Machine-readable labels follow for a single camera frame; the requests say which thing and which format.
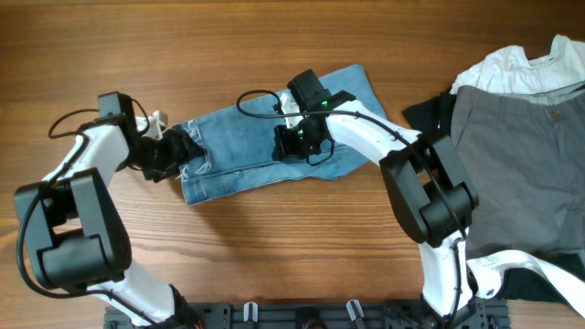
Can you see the white cloth garment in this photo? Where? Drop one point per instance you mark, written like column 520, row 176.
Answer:
column 509, row 71

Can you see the black garment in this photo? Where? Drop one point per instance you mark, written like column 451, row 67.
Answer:
column 433, row 115

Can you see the grey garment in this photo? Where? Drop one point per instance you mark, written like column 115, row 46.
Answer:
column 525, row 155

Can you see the light blue denim jeans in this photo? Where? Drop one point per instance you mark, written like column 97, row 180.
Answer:
column 238, row 156

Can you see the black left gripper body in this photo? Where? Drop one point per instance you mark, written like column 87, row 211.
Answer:
column 164, row 154

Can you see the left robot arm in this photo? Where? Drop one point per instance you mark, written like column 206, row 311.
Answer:
column 72, row 242

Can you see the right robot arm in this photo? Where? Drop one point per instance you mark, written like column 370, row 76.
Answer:
column 431, row 195

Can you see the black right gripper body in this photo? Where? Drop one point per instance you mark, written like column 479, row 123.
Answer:
column 298, row 139

